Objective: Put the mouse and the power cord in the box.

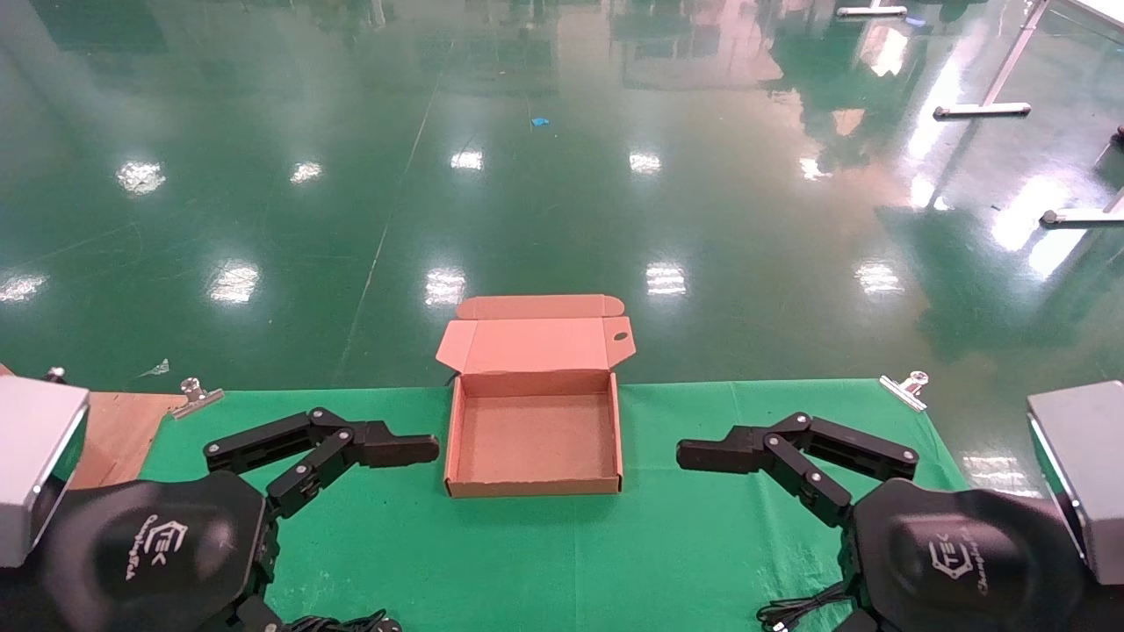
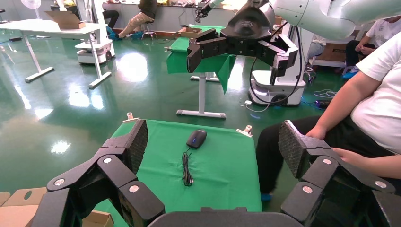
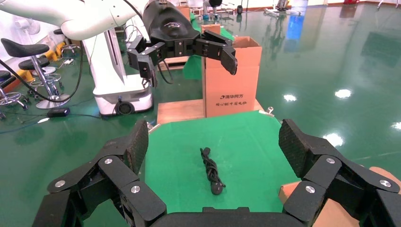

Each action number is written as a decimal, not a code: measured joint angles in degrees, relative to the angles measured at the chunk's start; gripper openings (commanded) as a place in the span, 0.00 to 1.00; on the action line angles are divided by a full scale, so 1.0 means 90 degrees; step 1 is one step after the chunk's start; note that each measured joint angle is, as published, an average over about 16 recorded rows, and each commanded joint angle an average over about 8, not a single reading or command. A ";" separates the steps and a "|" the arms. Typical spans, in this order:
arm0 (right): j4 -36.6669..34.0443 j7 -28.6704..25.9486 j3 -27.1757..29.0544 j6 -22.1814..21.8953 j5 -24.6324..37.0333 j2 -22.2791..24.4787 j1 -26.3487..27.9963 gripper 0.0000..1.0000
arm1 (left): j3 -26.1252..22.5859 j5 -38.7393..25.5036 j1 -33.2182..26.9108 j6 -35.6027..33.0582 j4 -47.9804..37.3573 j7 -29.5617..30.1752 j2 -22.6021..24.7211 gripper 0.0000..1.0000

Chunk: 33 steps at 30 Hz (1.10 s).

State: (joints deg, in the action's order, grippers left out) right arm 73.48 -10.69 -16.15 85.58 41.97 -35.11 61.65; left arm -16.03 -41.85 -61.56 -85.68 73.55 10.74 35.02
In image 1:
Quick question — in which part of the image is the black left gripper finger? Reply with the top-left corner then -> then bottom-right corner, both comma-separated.
204,407 -> 440,521

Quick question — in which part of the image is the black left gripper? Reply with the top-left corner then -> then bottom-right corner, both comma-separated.
40,471 -> 287,632

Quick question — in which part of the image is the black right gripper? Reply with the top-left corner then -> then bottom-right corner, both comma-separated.
834,478 -> 1086,632

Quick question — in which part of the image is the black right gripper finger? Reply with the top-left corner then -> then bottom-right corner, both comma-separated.
676,412 -> 919,528

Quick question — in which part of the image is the open brown cardboard box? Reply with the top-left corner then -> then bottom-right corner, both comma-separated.
436,294 -> 637,499

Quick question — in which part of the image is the green table cloth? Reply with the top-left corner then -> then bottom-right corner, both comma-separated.
140,379 -> 969,632

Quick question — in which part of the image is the silver metal binder clip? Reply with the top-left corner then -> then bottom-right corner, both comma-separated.
879,370 -> 930,413
170,377 -> 225,420

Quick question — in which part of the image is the white stand foot with cap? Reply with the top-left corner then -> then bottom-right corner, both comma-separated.
1040,188 -> 1124,228

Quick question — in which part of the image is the white metal stand leg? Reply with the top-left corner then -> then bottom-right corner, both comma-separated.
933,0 -> 1052,120

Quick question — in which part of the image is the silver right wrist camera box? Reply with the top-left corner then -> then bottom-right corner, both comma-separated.
1027,380 -> 1124,586

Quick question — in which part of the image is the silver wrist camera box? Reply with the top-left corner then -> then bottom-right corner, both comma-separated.
0,376 -> 90,569
1027,380 -> 1124,586

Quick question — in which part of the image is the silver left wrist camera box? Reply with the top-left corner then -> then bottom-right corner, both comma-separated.
0,376 -> 90,569

